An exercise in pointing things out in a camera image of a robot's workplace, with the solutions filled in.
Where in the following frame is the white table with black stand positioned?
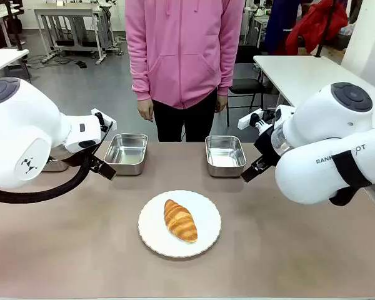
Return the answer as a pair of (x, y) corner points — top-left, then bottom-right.
(0, 47), (30, 83)

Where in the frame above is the golden croissant bread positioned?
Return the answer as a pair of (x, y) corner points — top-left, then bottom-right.
(163, 199), (199, 244)

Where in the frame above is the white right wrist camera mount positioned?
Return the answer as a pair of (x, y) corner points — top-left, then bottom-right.
(237, 109), (266, 130)

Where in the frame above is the person's right forearm pink sleeve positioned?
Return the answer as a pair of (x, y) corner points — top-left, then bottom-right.
(124, 0), (154, 103)

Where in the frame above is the white scalloped plate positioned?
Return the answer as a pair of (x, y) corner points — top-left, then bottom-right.
(137, 189), (223, 258)

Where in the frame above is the black pole stand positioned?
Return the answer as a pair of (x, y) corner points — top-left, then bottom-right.
(314, 0), (337, 59)

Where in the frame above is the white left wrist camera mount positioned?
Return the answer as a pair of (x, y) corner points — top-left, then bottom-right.
(91, 107), (118, 131)

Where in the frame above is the white floor power strip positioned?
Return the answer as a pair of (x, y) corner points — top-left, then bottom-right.
(39, 51), (58, 64)

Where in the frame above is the blue garment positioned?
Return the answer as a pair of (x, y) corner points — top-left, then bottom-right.
(263, 0), (302, 54)

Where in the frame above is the white background workbench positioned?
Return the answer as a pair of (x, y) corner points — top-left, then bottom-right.
(33, 4), (114, 65)

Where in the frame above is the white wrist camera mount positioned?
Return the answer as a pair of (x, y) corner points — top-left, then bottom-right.
(237, 109), (266, 130)
(91, 107), (118, 131)

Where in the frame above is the black left arm cable sleeve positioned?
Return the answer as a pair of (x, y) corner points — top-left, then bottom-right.
(0, 121), (114, 204)

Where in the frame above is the black right arm cable sleeve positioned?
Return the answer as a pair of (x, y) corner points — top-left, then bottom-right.
(329, 149), (373, 207)

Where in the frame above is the person's right hand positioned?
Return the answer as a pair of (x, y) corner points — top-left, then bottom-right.
(137, 99), (155, 123)

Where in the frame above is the steel rectangular container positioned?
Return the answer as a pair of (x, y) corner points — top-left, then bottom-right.
(204, 134), (248, 178)
(103, 132), (149, 176)
(41, 157), (70, 173)

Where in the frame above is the black arm cable sleeve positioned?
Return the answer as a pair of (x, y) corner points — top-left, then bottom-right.
(0, 121), (114, 204)
(329, 149), (373, 207)

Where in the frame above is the person's left hand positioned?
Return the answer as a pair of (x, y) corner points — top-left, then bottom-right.
(214, 94), (228, 114)

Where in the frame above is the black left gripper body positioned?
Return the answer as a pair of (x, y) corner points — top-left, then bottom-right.
(86, 151), (103, 173)

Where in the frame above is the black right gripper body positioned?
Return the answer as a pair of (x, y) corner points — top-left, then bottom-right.
(252, 124), (282, 168)

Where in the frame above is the white side table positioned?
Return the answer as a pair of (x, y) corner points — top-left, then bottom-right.
(252, 54), (354, 108)

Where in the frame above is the red jacket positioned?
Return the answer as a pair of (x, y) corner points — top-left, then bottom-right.
(284, 0), (349, 56)

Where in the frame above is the person in pink hoodie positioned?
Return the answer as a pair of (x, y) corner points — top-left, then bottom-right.
(124, 0), (245, 143)

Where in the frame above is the black chair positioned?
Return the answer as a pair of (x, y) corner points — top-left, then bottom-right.
(227, 44), (267, 128)

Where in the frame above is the person's left forearm pink sleeve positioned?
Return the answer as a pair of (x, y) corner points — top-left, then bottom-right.
(216, 0), (245, 98)

